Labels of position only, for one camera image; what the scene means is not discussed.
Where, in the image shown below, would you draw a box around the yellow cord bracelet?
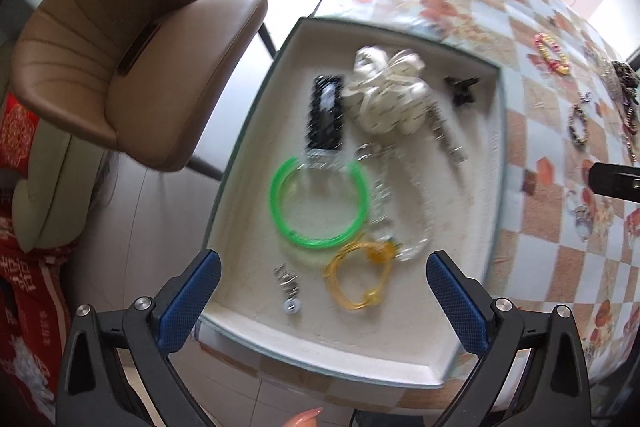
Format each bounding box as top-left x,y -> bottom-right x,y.
322,238 -> 402,312

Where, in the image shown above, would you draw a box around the small silver charm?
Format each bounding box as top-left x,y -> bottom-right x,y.
273,263 -> 302,314

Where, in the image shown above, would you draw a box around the pink yellow beaded bracelet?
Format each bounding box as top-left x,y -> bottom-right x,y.
532,31 -> 573,77

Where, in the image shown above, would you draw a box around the silver rhinestone hair clip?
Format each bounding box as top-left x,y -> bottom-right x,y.
426,102 -> 468,165

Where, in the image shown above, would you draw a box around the small black claw clip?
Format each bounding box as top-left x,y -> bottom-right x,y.
444,77 -> 480,107

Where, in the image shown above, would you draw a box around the green translucent bangle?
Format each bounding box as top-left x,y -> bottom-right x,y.
269,150 -> 370,251

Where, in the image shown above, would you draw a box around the clear crystal bead necklace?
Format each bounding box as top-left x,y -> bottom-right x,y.
354,141 -> 434,264

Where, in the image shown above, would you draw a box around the cream polka dot scrunchie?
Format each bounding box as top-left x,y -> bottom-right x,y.
342,46 -> 435,135

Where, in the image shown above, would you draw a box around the black beaded hair clip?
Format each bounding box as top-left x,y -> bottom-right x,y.
306,75 -> 344,150

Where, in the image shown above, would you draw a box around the checkered patterned tablecloth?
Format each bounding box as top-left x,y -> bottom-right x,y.
318,0 -> 639,381

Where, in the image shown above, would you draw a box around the leopard print scrunchie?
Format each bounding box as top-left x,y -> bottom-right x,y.
611,61 -> 639,91

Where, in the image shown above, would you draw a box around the grey shallow cardboard box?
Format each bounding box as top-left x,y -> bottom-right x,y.
203,17 -> 506,388

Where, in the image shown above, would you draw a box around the red embroidered cushion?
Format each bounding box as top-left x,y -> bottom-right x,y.
0,92 -> 39,178

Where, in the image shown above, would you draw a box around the brown leather chair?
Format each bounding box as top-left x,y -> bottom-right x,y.
11,0 -> 268,180

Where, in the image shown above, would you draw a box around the brown braided bracelet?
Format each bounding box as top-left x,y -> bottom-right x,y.
566,103 -> 591,152

